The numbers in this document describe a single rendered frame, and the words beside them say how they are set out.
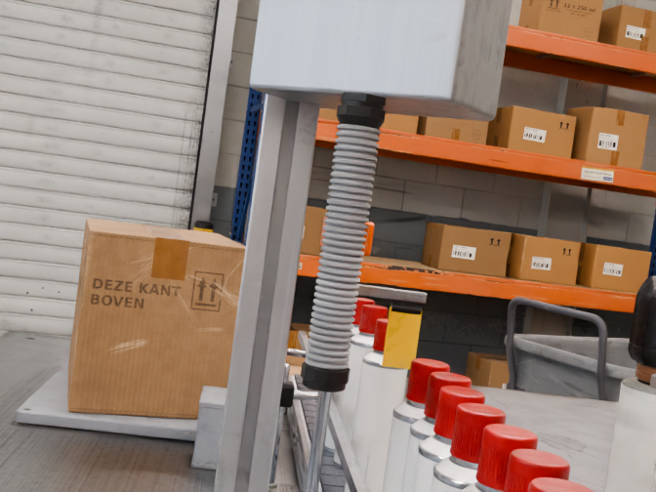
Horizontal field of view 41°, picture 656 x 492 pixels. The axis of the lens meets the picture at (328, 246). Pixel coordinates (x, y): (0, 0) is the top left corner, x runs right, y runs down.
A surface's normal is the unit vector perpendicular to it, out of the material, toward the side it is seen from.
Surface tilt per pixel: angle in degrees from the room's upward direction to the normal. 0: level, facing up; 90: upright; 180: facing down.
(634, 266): 90
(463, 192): 90
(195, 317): 90
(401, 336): 90
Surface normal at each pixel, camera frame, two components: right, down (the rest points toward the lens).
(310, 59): -0.49, -0.02
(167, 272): 0.28, 0.09
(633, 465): -0.71, -0.07
